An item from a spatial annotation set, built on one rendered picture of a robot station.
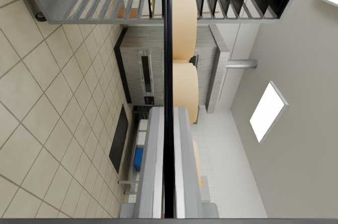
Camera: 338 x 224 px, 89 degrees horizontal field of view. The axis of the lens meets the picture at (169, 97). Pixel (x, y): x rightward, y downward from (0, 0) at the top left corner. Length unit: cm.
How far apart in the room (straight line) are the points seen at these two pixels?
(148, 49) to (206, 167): 315
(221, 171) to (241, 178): 46
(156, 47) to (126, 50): 54
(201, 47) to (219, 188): 314
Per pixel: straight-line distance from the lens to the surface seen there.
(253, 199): 474
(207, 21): 139
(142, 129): 446
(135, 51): 326
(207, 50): 327
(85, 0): 175
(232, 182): 471
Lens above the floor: 100
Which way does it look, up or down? level
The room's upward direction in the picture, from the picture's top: 90 degrees clockwise
